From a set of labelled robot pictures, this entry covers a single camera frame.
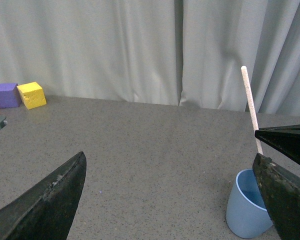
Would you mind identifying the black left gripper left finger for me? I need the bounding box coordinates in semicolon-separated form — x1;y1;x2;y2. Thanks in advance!
0;151;87;240

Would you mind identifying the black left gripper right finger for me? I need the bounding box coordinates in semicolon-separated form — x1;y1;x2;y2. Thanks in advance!
252;153;300;240

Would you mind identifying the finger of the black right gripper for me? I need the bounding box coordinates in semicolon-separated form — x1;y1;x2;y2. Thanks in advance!
254;124;300;165

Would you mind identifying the white chopstick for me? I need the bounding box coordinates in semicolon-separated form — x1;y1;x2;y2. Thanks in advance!
240;65;264;156

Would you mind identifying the blue plastic cup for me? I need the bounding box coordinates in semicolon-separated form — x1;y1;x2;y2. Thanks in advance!
226;168;273;239

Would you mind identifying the yellow foam cube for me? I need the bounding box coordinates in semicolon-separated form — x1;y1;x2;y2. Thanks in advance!
17;81;47;110

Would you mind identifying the purple foam cube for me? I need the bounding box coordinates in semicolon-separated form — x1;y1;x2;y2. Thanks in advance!
0;83;22;109

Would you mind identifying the grey-green curtain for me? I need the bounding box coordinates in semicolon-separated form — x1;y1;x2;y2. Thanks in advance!
0;0;300;116

